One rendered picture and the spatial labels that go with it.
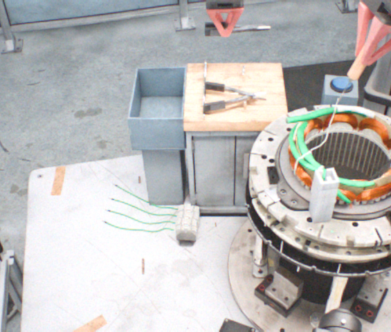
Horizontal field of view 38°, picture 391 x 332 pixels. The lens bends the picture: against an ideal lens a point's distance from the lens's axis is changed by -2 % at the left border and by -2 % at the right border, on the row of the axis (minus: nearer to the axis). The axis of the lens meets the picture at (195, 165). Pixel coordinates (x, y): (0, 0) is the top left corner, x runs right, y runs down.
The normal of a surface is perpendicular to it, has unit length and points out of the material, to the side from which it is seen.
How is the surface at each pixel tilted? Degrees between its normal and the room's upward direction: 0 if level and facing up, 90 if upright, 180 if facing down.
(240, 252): 0
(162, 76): 90
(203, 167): 90
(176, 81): 90
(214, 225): 0
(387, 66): 90
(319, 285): 0
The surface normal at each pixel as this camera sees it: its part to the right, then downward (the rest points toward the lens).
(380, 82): -0.47, 0.65
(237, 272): -0.04, -0.69
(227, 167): -0.04, 0.72
